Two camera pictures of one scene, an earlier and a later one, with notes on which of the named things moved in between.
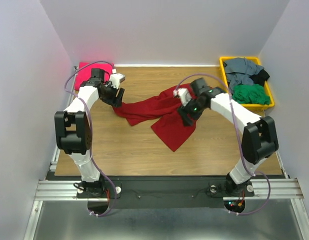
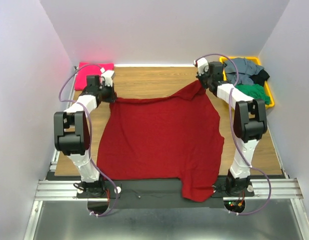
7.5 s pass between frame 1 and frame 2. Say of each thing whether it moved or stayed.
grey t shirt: stayed
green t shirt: stayed
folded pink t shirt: stayed
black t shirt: stayed
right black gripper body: moved
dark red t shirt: moved
